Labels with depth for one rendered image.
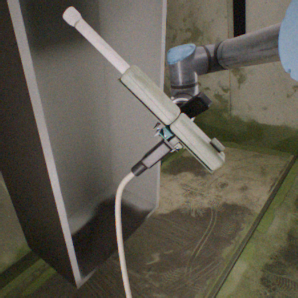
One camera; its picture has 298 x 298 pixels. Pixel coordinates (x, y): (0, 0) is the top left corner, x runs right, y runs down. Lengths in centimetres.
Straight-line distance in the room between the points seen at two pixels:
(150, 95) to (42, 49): 65
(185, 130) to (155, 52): 60
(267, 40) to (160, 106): 28
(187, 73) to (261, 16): 182
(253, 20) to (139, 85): 212
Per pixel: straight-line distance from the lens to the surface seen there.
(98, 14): 134
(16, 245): 207
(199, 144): 63
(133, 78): 61
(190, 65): 88
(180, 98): 83
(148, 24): 117
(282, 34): 42
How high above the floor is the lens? 143
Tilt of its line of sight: 26 degrees down
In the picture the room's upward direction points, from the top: 10 degrees counter-clockwise
